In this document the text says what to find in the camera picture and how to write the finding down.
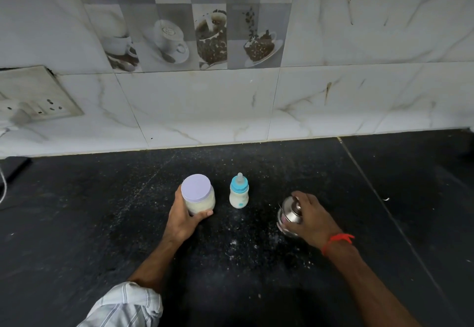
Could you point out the person's left hand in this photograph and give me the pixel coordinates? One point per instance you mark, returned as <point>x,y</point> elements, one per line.
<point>181,223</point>

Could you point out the person's right hand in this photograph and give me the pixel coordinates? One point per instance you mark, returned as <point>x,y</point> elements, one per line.
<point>314,223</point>

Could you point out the glass milk powder jar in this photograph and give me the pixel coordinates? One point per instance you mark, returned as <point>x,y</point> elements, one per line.
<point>201,204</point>

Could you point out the small steel pot with lid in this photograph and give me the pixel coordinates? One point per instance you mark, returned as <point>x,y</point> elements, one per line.
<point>289,213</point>

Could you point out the lilac jar lid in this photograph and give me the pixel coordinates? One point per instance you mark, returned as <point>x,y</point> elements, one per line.
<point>196,186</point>

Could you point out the clear plastic baby bottle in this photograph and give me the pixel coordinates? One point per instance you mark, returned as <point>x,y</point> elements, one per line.
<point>239,200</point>

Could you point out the blue bottle cap with nipple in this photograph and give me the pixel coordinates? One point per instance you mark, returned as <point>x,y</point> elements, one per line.
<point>239,184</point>

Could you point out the person's right forearm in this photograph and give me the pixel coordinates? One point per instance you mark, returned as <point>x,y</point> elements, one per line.
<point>370,289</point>

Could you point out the person's left forearm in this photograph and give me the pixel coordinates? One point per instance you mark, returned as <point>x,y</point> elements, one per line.
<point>155,267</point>

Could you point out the grey striped shirt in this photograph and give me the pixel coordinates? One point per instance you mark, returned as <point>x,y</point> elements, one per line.
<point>122,306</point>

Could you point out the black phone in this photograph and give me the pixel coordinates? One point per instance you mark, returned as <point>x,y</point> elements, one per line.
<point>13,167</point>

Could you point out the white charger plug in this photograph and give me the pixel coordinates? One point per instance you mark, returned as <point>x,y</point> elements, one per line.
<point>11,119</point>

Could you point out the grey wall socket plate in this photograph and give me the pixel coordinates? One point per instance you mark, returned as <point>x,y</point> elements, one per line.
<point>33,89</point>

